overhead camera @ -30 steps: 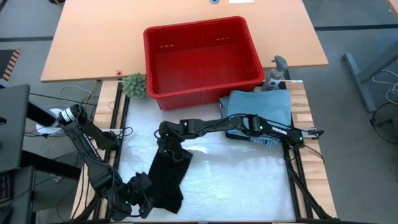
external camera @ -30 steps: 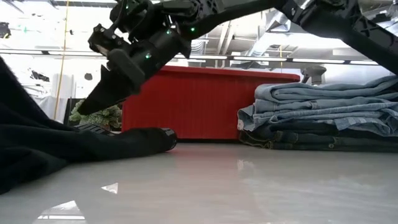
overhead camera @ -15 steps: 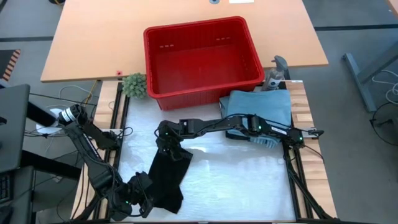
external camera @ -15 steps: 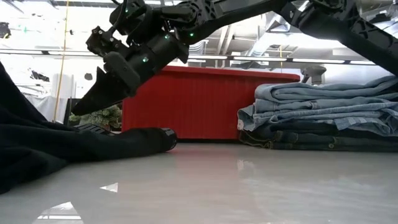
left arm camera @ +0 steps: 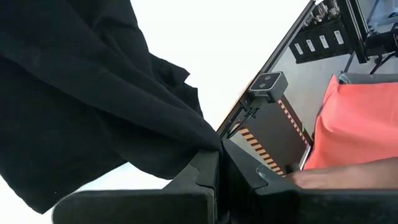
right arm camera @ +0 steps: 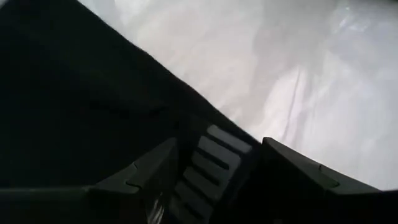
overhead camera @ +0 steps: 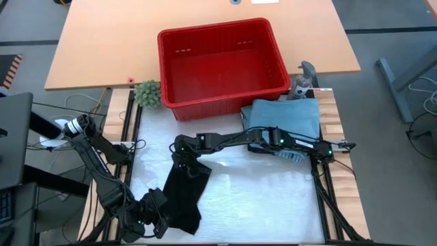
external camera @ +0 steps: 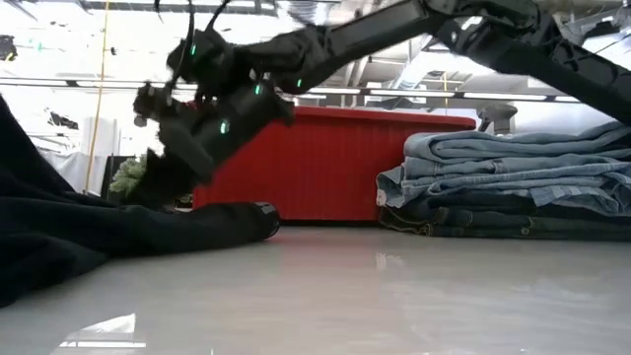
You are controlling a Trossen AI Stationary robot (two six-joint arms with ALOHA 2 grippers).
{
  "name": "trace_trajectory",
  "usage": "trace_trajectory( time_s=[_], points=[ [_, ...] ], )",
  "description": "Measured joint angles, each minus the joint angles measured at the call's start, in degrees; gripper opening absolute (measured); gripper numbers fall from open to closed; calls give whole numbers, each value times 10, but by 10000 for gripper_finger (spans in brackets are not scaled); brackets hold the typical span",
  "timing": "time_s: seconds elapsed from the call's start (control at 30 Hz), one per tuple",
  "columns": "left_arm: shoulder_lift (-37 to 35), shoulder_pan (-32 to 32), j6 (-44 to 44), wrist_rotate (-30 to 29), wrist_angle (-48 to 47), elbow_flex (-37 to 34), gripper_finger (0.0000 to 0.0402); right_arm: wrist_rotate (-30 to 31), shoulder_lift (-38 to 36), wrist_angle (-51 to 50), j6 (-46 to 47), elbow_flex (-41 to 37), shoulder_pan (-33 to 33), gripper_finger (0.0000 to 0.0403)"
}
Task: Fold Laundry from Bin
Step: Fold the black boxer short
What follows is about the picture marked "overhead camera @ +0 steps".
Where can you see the red plastic laundry bin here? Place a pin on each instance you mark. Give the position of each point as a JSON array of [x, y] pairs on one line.
[[222, 68]]

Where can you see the grey metal desk frame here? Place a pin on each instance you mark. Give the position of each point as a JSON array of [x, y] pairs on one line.
[[392, 85]]

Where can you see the dark hazard-edged floor mat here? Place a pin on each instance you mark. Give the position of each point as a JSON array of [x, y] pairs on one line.
[[8, 70]]

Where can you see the black aluminium table frame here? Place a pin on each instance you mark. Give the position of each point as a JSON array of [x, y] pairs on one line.
[[343, 221]]

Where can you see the light wooden table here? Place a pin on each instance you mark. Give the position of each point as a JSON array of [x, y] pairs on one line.
[[102, 44]]

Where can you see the light blue denim shirt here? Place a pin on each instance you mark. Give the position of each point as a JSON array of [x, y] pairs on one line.
[[286, 114]]

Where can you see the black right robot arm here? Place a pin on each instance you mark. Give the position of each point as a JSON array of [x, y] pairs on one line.
[[273, 140]]

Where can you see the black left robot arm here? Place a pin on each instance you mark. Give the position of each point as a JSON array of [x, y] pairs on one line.
[[99, 171]]

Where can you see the green potted plant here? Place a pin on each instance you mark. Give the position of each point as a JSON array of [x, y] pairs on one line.
[[147, 94]]

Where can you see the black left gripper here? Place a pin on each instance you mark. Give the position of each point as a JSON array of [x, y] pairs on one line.
[[150, 208]]

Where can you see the white round device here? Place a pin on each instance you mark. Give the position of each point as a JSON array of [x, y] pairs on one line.
[[51, 140]]

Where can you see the blue white striped shirt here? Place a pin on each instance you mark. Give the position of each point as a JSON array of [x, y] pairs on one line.
[[293, 156]]

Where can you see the small pink clip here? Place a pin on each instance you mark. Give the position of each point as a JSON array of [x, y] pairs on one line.
[[130, 80]]

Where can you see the white card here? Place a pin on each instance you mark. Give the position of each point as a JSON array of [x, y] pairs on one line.
[[264, 1]]

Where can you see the black round floor base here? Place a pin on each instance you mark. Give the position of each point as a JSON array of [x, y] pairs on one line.
[[425, 136]]

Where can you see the white spray bottle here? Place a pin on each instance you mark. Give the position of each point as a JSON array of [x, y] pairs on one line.
[[301, 85]]

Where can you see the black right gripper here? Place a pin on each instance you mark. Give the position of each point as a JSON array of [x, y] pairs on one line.
[[186, 145]]

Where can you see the black garment with print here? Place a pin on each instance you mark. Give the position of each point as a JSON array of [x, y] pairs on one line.
[[184, 198]]

